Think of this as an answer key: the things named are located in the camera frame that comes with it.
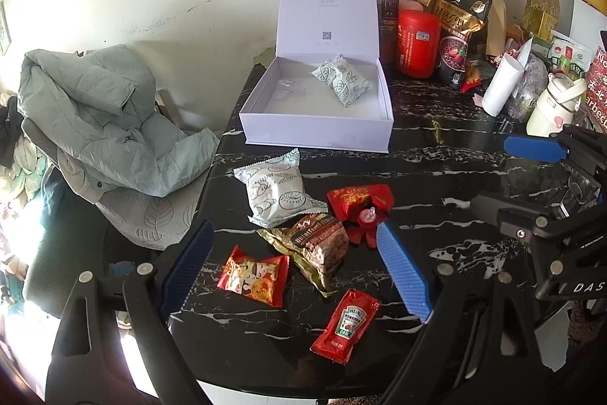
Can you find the clear plastic tube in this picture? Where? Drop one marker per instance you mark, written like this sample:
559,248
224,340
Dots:
289,88

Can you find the black gold oat bag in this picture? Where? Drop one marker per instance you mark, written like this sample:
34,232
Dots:
462,35

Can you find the grey-green puffer jacket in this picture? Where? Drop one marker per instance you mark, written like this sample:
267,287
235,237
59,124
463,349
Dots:
99,120

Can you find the white leaf-print snack packet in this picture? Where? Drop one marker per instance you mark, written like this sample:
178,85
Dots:
277,191
342,80

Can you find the white thermos jug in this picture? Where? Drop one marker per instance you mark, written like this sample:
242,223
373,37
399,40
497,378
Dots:
552,106

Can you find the lavender gift box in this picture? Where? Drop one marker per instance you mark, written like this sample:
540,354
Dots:
327,6

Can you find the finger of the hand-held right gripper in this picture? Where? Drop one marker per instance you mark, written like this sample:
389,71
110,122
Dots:
533,148
512,215

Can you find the clear plastic bag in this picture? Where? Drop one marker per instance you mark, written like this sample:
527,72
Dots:
529,82

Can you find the white rolled paper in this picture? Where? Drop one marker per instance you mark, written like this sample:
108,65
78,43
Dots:
500,87

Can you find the small wall frame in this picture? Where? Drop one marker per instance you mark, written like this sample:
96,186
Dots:
4,28

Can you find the red ketchup packet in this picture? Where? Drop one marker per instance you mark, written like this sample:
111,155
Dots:
348,324

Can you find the pale green scalloped ornament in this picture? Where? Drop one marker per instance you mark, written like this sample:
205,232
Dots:
263,57

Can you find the red cartoon snack packet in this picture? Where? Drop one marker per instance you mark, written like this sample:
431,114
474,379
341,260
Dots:
253,277

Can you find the red canister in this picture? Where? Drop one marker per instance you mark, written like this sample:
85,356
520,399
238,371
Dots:
417,44

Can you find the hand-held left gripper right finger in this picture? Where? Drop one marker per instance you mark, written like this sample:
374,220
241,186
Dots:
403,267

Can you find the green white food packets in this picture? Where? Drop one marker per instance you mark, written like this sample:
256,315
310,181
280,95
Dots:
569,54

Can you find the pile of clothes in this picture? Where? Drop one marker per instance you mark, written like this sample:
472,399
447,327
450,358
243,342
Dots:
21,163

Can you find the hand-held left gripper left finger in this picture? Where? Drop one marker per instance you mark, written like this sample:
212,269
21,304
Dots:
189,262

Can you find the round woven straw mat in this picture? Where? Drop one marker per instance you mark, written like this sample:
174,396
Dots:
540,1

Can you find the red printed box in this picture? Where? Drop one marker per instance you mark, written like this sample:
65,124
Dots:
598,87

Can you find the gold brown snack packet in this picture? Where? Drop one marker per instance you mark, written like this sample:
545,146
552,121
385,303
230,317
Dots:
315,246

